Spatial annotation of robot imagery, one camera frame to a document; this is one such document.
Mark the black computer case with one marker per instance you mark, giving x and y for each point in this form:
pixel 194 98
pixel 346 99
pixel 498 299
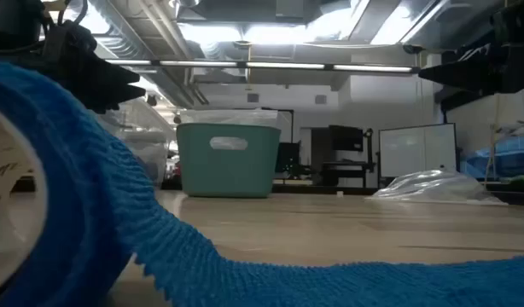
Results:
pixel 287 158

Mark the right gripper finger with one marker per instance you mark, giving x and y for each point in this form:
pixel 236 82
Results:
pixel 467 79
pixel 475 53

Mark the clear plastic zip bag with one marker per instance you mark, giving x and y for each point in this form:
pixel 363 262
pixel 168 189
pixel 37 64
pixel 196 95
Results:
pixel 432 187

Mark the black standing desk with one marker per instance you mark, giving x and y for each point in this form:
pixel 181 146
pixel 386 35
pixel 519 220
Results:
pixel 347 164

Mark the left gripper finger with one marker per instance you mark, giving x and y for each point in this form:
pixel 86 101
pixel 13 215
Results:
pixel 112 72
pixel 108 96

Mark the long ceiling light strip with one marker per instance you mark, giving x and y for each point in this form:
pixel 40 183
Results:
pixel 283 65

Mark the black computer monitor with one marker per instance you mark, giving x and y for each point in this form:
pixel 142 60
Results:
pixel 345 138

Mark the clear plastic storage box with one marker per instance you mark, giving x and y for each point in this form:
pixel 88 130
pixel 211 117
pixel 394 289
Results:
pixel 151 145

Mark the blue bandage roll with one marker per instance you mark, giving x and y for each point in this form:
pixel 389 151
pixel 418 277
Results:
pixel 95 192

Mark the green object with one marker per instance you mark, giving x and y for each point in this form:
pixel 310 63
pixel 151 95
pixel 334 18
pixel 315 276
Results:
pixel 520 181

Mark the white whiteboard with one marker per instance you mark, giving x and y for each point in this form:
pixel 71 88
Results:
pixel 415 149

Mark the green plastic bin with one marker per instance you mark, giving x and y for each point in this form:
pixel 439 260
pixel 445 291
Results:
pixel 228 170

